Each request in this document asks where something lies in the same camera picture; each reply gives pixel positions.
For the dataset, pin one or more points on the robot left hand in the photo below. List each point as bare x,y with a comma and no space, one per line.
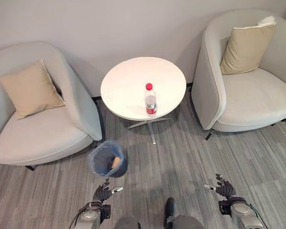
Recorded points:
102,192

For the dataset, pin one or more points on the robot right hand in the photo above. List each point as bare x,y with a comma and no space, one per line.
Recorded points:
226,188

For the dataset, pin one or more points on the robot right silver arm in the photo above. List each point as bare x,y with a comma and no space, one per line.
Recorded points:
243,212

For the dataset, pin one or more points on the robot left silver arm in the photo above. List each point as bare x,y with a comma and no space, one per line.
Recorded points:
90,215

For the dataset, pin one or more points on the small dark trash bin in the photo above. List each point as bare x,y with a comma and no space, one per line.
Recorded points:
119,169

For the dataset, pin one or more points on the translucent blue bin bag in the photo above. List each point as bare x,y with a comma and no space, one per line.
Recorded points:
105,159

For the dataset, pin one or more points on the yellow crumpled garbage piece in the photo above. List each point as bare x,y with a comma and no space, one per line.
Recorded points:
116,162

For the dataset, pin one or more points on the round white tea table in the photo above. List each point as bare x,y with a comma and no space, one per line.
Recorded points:
143,88

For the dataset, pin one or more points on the clear bottle with red cap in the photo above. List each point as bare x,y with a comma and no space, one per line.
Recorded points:
150,103

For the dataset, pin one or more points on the light grey armchair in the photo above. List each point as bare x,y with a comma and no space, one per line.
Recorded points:
243,78
38,107

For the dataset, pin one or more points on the beige square cushion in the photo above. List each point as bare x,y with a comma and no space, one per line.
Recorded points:
31,89
246,48

